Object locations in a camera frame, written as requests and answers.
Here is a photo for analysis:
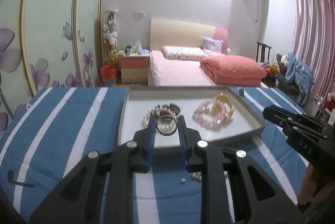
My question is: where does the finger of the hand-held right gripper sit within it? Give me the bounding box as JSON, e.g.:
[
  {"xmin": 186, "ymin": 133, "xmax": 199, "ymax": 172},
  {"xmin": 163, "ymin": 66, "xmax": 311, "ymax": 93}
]
[
  {"xmin": 263, "ymin": 107, "xmax": 312, "ymax": 136},
  {"xmin": 269, "ymin": 105, "xmax": 329, "ymax": 133}
]

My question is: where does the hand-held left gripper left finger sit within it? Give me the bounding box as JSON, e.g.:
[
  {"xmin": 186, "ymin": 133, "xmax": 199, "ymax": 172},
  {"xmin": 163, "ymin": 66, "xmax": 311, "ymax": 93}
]
[{"xmin": 29, "ymin": 116, "xmax": 157, "ymax": 224}]

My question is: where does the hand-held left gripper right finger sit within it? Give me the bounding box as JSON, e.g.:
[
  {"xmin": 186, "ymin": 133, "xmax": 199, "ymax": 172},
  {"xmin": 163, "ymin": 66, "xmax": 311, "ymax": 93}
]
[{"xmin": 178, "ymin": 116, "xmax": 309, "ymax": 224}]

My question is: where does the small dark ring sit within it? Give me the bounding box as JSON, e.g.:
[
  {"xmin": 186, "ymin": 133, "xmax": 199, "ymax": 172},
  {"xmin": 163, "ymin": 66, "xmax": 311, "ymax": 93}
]
[{"xmin": 156, "ymin": 115, "xmax": 177, "ymax": 136}]

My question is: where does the grey shallow tray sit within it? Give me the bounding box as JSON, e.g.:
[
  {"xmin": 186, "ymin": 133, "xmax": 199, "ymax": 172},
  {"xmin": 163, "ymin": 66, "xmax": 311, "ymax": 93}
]
[{"xmin": 118, "ymin": 85, "xmax": 266, "ymax": 148}]

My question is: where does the white pearl bracelet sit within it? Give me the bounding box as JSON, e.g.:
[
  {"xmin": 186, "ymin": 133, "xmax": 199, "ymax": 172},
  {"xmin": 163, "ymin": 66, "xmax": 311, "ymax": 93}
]
[{"xmin": 143, "ymin": 106, "xmax": 163, "ymax": 129}]

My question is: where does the pink bead bracelet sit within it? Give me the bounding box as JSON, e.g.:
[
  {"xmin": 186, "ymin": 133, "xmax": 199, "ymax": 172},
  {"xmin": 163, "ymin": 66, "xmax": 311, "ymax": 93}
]
[{"xmin": 193, "ymin": 99, "xmax": 234, "ymax": 133}]

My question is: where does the silver cuff bangle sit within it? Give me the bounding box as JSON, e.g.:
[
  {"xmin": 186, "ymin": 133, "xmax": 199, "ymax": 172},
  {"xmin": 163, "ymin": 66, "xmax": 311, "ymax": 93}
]
[{"xmin": 167, "ymin": 104, "xmax": 182, "ymax": 120}]

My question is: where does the gold bangle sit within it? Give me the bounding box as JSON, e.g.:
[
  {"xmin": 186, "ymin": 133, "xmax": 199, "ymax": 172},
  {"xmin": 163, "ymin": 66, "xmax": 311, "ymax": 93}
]
[{"xmin": 211, "ymin": 93, "xmax": 236, "ymax": 118}]

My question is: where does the person's right forearm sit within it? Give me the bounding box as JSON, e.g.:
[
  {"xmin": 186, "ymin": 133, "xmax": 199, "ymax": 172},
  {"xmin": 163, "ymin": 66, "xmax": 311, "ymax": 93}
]
[{"xmin": 297, "ymin": 165, "xmax": 316, "ymax": 206}]

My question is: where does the dark armchair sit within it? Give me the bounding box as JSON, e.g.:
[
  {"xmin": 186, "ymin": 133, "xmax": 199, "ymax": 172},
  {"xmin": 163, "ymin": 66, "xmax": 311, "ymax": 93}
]
[{"xmin": 276, "ymin": 54, "xmax": 301, "ymax": 95}]

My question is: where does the colourful clothes pile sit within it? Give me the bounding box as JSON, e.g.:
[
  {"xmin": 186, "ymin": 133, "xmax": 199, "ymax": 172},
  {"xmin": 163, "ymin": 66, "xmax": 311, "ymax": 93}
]
[{"xmin": 260, "ymin": 62, "xmax": 279, "ymax": 81}]

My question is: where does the blue plush robe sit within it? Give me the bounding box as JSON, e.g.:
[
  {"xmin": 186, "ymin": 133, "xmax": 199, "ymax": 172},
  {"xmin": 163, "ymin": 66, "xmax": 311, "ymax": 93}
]
[{"xmin": 285, "ymin": 53, "xmax": 314, "ymax": 107}]

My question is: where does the folded salmon quilt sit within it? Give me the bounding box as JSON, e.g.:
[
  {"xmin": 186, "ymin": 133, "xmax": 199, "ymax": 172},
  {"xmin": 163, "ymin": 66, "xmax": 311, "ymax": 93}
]
[{"xmin": 200, "ymin": 55, "xmax": 267, "ymax": 86}]

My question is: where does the dark wooden chair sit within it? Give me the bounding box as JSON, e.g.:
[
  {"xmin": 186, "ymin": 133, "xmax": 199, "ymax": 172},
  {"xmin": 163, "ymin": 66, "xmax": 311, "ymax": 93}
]
[{"xmin": 256, "ymin": 42, "xmax": 271, "ymax": 62}]

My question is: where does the pink bed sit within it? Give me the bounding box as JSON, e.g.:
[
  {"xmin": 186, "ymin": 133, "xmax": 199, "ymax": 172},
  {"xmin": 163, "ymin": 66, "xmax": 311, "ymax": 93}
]
[{"xmin": 148, "ymin": 50, "xmax": 269, "ymax": 88}]

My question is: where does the pink nightstand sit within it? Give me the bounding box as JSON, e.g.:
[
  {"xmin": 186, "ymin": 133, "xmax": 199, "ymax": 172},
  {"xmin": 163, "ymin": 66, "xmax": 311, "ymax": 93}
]
[{"xmin": 117, "ymin": 50, "xmax": 151, "ymax": 84}]

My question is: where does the red bucket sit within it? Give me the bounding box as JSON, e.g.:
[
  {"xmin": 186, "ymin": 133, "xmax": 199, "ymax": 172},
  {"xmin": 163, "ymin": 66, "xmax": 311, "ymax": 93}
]
[{"xmin": 101, "ymin": 65, "xmax": 116, "ymax": 81}]

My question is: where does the blue striped tablecloth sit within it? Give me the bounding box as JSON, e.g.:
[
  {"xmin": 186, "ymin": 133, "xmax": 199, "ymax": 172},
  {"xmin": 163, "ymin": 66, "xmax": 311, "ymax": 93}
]
[{"xmin": 0, "ymin": 87, "xmax": 314, "ymax": 224}]

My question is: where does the patterned white pillow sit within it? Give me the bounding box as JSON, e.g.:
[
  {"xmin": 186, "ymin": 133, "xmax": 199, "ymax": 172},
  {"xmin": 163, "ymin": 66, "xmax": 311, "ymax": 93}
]
[{"xmin": 162, "ymin": 46, "xmax": 208, "ymax": 60}]

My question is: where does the pink curtain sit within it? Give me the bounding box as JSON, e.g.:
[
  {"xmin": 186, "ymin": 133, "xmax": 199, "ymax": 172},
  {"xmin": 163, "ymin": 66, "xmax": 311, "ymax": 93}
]
[{"xmin": 292, "ymin": 0, "xmax": 335, "ymax": 109}]

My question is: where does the purple pillow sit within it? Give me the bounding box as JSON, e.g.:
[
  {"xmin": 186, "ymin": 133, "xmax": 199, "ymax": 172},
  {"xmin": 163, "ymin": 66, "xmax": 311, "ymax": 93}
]
[{"xmin": 202, "ymin": 36, "xmax": 224, "ymax": 54}]

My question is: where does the plush toy column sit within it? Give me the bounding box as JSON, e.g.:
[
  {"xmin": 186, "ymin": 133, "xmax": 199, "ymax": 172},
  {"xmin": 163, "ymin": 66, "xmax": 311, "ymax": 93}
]
[{"xmin": 101, "ymin": 10, "xmax": 119, "ymax": 68}]

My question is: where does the floral glass wardrobe door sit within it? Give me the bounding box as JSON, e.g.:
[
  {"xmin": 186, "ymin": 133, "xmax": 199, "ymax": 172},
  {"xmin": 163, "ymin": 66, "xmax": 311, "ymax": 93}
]
[
  {"xmin": 0, "ymin": 0, "xmax": 40, "ymax": 141},
  {"xmin": 21, "ymin": 0, "xmax": 85, "ymax": 96},
  {"xmin": 73, "ymin": 0, "xmax": 108, "ymax": 88}
]

